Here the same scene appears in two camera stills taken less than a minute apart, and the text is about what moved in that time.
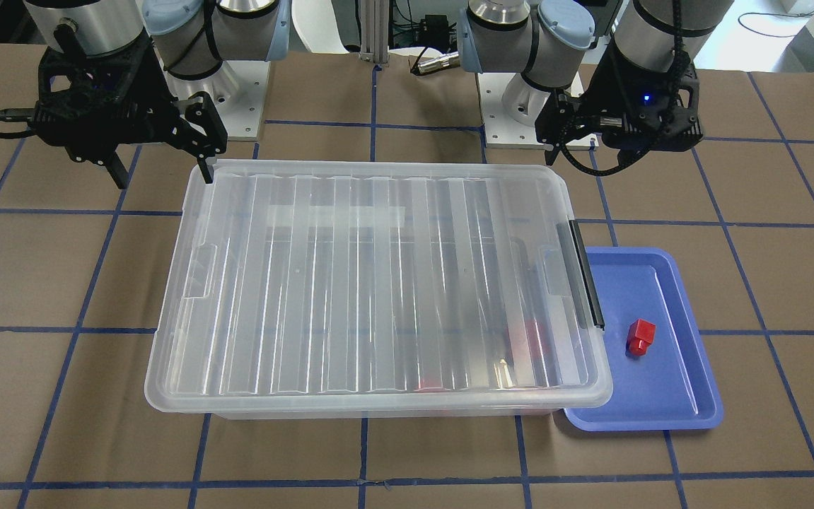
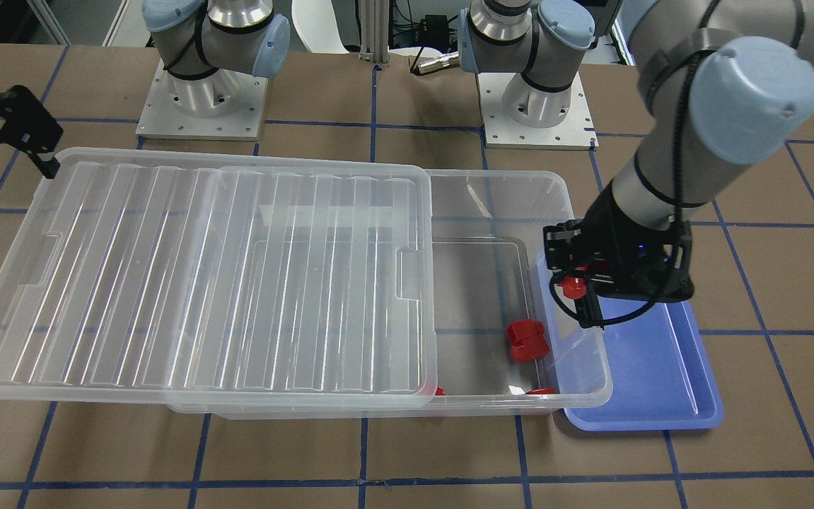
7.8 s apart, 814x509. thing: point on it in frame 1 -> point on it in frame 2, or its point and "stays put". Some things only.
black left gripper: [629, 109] -> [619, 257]
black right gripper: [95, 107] -> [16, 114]
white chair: [316, 22] stays put
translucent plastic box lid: [375, 285] -> [219, 285]
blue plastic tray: [671, 386] stays put
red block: [641, 335] -> [575, 288]
